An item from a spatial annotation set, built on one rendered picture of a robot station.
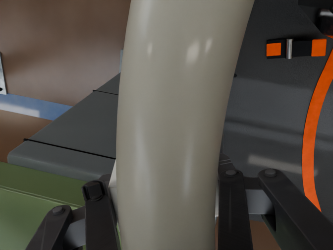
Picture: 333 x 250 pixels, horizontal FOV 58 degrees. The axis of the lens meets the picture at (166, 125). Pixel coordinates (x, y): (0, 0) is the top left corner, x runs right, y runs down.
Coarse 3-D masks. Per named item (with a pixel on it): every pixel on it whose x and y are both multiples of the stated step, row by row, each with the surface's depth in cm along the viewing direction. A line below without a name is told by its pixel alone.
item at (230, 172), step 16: (224, 176) 15; (240, 176) 15; (224, 192) 14; (240, 192) 14; (224, 208) 13; (240, 208) 12; (224, 224) 12; (240, 224) 12; (224, 240) 11; (240, 240) 11
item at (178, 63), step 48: (144, 0) 7; (192, 0) 6; (240, 0) 7; (144, 48) 7; (192, 48) 7; (240, 48) 8; (144, 96) 7; (192, 96) 7; (144, 144) 7; (192, 144) 7; (144, 192) 8; (192, 192) 8; (144, 240) 8; (192, 240) 8
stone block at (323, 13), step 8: (304, 0) 76; (312, 0) 69; (320, 0) 63; (328, 0) 58; (304, 8) 79; (312, 8) 70; (320, 8) 63; (328, 8) 57; (312, 16) 78; (320, 16) 69; (328, 16) 62; (320, 24) 77; (328, 24) 68; (328, 32) 76
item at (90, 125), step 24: (120, 72) 112; (96, 96) 86; (72, 120) 71; (96, 120) 72; (24, 144) 58; (48, 144) 59; (72, 144) 61; (96, 144) 62; (48, 168) 54; (72, 168) 54; (96, 168) 54
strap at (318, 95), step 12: (324, 72) 112; (324, 84) 114; (312, 96) 116; (324, 96) 116; (312, 108) 118; (312, 120) 120; (312, 132) 122; (312, 144) 124; (312, 156) 126; (312, 168) 128; (312, 180) 130; (312, 192) 133
